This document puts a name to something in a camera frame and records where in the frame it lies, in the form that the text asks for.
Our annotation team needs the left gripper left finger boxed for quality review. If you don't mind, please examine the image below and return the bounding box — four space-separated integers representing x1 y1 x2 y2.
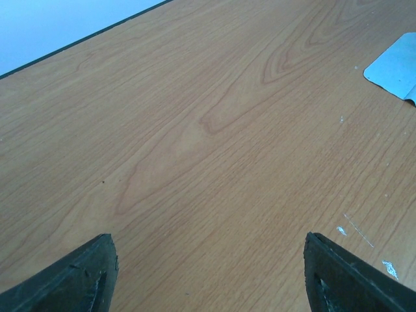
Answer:
1 233 118 311

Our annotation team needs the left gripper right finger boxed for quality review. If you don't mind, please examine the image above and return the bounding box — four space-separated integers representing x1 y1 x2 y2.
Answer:
304 232 415 311

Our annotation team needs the light blue cleaning cloth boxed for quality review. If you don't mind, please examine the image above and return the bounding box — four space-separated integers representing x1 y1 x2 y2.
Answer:
363 32 415 105

